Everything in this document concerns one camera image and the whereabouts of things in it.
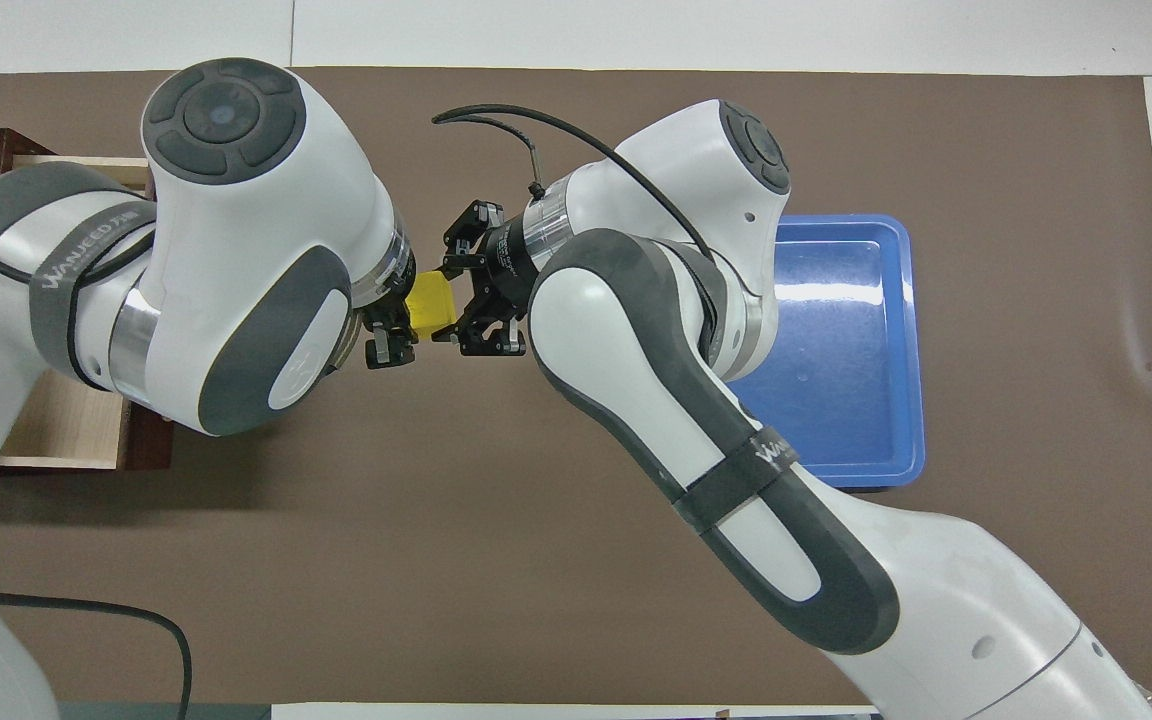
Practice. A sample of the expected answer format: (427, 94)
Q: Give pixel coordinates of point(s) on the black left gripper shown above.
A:
(391, 300)

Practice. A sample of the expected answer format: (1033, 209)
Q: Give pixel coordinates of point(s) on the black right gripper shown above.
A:
(501, 265)

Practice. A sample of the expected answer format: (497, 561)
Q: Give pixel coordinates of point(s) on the yellow cube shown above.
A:
(431, 305)

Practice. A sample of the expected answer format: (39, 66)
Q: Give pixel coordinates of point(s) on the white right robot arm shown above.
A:
(626, 330)

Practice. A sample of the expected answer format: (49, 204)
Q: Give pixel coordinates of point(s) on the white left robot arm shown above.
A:
(256, 230)

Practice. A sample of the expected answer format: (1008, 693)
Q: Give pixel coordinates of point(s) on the brown table mat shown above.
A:
(536, 560)

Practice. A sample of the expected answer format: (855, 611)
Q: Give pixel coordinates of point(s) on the blue plastic tray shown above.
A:
(846, 350)

